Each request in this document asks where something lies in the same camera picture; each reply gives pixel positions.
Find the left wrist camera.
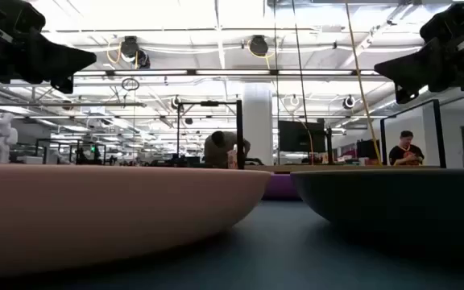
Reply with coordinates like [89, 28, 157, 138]
[0, 0, 47, 33]

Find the small black monitor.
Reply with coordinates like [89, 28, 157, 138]
[355, 139, 380, 160]

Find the thin black metal frame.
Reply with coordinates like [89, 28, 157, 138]
[176, 99, 238, 164]

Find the grey metal beam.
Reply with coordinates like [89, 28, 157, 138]
[0, 101, 147, 108]

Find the black dish rack frame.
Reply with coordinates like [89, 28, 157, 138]
[235, 99, 447, 175]

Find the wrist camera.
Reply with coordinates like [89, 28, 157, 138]
[419, 0, 464, 41]
[0, 0, 47, 33]

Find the large black monitor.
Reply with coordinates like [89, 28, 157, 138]
[278, 119, 327, 153]

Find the long ceiling light bar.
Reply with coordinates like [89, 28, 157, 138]
[72, 68, 380, 78]

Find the dark hanging cable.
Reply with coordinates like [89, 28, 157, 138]
[291, 0, 316, 165]

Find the yellow hanging cable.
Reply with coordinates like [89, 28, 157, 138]
[344, 0, 382, 165]

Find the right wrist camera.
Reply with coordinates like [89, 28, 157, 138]
[419, 0, 464, 41]

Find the person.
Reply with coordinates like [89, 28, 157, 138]
[202, 130, 252, 169]
[388, 130, 425, 167]

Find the magenta plate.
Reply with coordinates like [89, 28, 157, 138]
[262, 172, 302, 201]

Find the dark grey plate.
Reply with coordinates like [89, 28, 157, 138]
[291, 168, 464, 259]

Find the peach plate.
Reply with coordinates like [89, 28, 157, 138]
[0, 163, 272, 281]

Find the white column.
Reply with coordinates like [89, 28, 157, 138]
[242, 82, 274, 166]

